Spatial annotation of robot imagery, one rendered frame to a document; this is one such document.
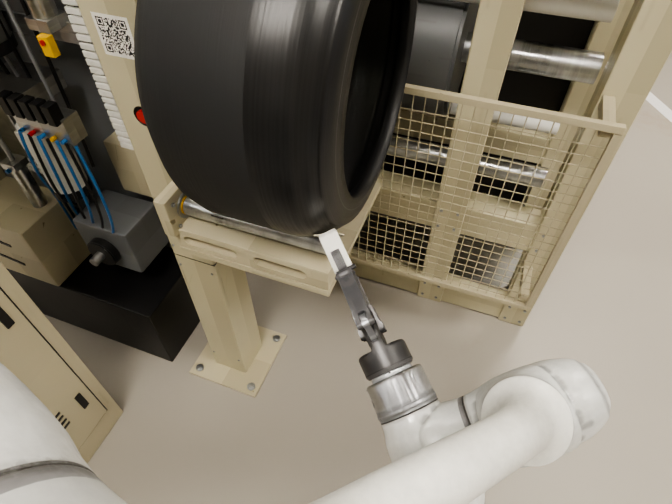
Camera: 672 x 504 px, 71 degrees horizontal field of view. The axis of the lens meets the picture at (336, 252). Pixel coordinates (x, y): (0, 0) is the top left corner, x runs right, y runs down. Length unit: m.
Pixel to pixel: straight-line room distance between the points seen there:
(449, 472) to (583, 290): 1.84
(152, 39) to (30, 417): 0.52
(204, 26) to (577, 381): 0.62
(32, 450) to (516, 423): 0.41
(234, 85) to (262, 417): 1.30
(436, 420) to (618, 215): 2.10
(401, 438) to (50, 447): 0.50
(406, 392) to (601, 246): 1.88
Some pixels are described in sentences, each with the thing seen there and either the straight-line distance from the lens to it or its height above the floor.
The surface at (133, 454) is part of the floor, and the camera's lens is 1.80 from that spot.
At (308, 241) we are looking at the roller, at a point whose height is 0.91.
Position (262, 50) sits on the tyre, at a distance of 0.61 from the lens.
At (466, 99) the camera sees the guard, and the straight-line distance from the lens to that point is 1.21.
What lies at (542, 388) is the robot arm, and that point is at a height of 1.07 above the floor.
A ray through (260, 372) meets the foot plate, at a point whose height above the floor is 0.01.
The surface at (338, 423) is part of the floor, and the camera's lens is 1.71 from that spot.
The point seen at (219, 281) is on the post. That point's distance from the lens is 1.36.
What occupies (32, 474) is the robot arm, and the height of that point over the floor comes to 1.39.
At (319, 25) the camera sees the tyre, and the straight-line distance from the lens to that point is 0.61.
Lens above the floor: 1.59
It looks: 48 degrees down
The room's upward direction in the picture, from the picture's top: straight up
